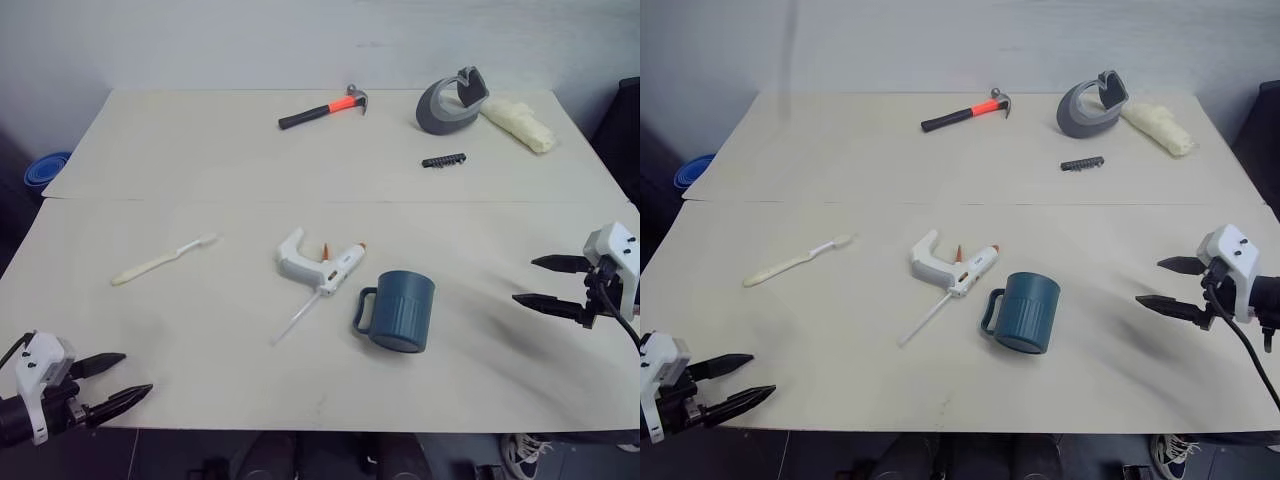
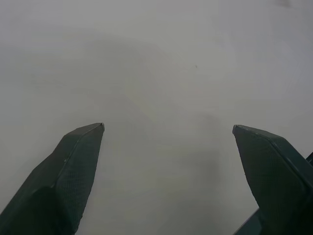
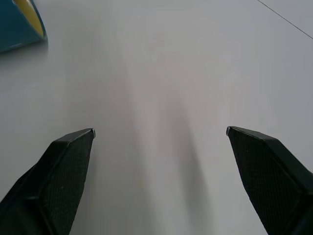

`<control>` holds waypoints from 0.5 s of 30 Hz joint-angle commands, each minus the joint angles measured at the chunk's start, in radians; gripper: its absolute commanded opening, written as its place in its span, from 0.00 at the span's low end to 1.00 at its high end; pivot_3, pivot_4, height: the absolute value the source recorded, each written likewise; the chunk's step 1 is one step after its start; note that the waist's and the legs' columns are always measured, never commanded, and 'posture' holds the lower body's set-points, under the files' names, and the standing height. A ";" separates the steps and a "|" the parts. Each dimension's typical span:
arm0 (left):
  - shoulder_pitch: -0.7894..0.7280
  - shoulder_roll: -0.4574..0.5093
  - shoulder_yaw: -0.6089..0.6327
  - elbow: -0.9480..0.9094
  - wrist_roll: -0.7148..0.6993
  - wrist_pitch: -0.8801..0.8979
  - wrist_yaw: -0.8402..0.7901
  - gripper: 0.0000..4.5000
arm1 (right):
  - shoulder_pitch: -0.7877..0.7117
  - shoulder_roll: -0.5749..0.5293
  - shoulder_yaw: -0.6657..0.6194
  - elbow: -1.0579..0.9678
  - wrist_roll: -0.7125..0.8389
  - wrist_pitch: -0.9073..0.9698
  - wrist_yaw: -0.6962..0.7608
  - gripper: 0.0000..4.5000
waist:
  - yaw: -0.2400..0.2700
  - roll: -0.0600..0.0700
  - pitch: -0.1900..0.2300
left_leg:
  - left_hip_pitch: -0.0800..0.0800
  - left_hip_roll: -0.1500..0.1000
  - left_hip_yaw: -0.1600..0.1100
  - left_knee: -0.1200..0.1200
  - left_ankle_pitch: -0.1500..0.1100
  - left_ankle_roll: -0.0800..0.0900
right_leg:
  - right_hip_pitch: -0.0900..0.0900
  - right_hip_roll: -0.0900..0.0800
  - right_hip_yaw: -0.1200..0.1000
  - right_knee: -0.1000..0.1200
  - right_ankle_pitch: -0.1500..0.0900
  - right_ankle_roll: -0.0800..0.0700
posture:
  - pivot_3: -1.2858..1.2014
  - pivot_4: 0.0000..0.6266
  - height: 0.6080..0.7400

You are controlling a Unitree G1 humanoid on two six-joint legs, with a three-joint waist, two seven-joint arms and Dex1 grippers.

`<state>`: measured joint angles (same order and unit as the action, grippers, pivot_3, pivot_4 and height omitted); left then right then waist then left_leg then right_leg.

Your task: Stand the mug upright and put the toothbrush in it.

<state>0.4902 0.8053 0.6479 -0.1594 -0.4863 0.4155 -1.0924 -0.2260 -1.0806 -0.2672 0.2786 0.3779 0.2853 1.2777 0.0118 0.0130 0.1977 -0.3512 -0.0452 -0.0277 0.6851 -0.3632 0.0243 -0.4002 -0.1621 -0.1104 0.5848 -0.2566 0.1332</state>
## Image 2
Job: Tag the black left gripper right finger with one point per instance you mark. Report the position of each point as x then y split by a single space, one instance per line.
276 181

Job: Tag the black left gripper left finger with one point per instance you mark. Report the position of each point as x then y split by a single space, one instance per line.
61 186

